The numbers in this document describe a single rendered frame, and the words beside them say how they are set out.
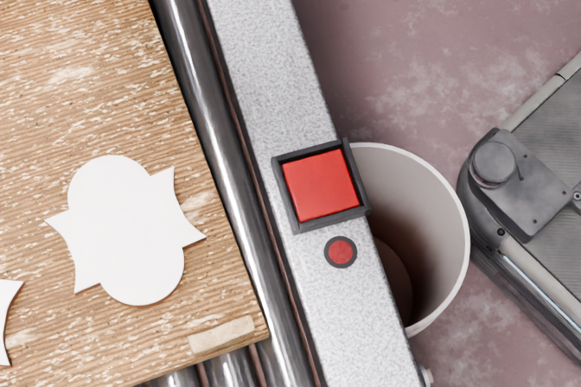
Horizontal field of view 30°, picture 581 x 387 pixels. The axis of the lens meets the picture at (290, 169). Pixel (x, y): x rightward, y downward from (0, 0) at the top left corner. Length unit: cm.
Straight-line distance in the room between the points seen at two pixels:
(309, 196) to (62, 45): 28
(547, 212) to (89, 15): 91
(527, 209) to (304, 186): 78
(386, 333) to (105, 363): 25
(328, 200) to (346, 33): 114
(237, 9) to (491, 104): 108
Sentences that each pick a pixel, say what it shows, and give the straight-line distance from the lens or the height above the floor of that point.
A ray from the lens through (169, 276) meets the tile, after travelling 97.
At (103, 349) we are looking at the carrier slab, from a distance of 97.
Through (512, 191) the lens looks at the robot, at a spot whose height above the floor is 28.
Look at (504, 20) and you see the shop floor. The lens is 220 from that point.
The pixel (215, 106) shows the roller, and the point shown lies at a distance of 105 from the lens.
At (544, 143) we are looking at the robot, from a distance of 184.
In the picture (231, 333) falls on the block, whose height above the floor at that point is 96.
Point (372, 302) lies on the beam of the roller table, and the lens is 101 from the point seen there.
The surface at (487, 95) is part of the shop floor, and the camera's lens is 212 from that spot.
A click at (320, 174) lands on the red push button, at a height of 93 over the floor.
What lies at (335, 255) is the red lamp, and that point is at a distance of 101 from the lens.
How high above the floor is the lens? 189
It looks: 70 degrees down
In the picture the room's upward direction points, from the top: 8 degrees clockwise
